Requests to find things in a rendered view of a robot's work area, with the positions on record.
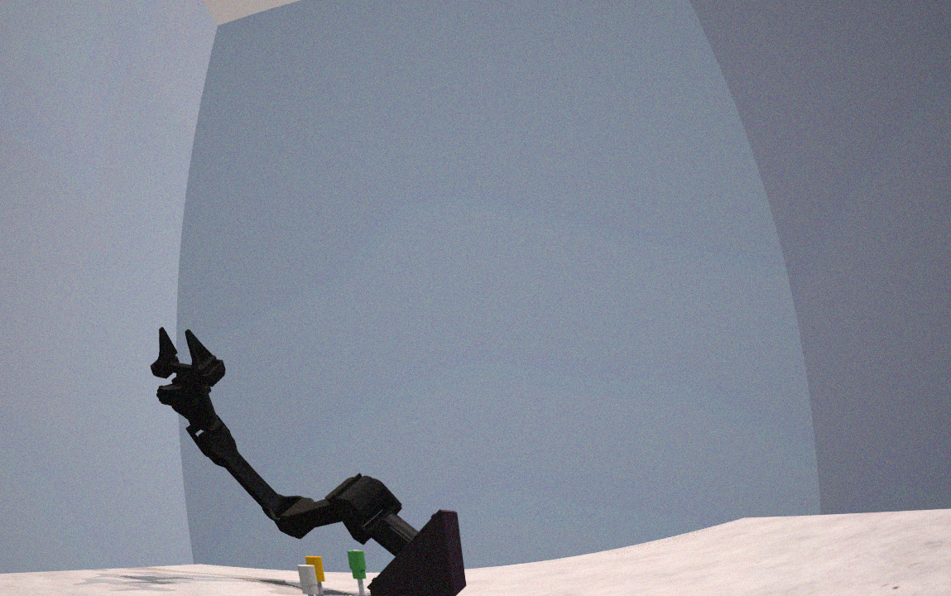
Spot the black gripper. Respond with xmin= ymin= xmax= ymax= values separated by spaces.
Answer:
xmin=151 ymin=327 xmax=225 ymax=409

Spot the red circuit board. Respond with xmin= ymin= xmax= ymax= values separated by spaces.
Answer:
xmin=297 ymin=550 xmax=367 ymax=596

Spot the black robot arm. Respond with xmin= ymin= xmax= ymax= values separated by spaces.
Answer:
xmin=156 ymin=379 xmax=418 ymax=556

